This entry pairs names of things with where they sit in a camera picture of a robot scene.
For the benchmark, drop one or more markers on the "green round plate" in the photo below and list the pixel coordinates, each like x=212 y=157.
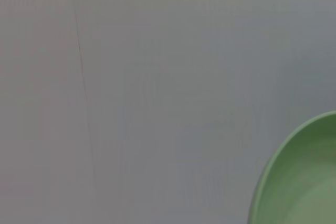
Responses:
x=302 y=182

